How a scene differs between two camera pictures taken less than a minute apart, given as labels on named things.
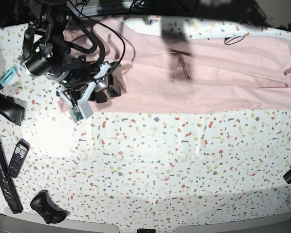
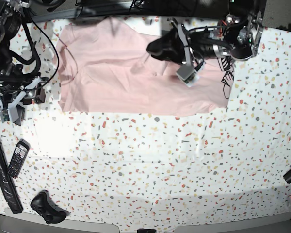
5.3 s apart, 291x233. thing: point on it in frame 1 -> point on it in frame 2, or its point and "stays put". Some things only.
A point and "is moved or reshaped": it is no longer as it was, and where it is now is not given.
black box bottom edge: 146,230 stays put
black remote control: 19,158 stays put
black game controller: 43,204 stays put
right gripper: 75,91 -> 10,113
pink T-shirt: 163,71 is moved or reshaped
